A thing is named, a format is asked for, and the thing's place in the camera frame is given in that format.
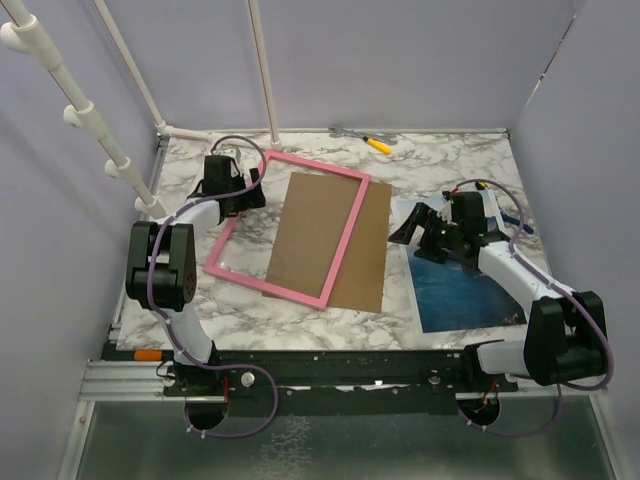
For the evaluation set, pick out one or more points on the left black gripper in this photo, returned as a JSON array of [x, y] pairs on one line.
[[249, 200]]

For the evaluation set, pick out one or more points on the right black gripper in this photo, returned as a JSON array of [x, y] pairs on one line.
[[420, 215]]

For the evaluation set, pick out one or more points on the seascape photo print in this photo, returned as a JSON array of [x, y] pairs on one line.
[[454, 296]]

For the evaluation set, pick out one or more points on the pink picture frame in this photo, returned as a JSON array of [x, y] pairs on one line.
[[212, 268]]

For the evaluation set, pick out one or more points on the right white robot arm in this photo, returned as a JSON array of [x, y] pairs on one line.
[[565, 340]]

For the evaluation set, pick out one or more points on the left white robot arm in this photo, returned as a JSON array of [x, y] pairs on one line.
[[161, 271]]

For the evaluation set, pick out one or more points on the silver wrench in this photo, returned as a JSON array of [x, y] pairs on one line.
[[386, 138]]

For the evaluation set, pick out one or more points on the brown fibreboard backing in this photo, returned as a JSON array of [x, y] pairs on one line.
[[312, 220]]

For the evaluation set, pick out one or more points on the white pvc pipe rack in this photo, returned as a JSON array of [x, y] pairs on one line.
[[53, 186]]

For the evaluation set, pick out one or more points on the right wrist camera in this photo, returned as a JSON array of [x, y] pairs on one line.
[[445, 211]]

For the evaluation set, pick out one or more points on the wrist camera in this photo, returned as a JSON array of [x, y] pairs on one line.
[[233, 152], [445, 211]]

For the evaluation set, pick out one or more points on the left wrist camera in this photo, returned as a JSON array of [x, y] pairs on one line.
[[233, 152]]

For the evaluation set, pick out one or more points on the yellow handled screwdriver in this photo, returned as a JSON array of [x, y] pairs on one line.
[[378, 145]]

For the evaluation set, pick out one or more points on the blue handled pliers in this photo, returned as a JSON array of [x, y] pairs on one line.
[[507, 219]]

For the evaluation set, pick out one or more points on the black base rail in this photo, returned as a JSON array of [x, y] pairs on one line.
[[327, 383]]

